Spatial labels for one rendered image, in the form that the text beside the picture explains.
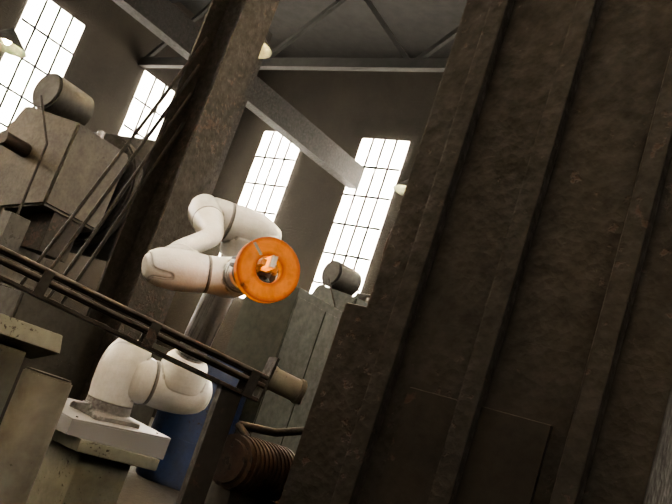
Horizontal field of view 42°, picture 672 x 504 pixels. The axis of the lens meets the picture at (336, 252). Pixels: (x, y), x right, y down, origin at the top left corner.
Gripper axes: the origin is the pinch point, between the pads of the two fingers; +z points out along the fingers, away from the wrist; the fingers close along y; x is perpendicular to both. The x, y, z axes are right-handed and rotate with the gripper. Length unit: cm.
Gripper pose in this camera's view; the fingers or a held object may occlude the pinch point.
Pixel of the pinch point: (269, 263)
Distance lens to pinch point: 204.4
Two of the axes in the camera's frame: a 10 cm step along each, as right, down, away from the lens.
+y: -8.8, -3.7, -3.0
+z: 3.7, -1.3, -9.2
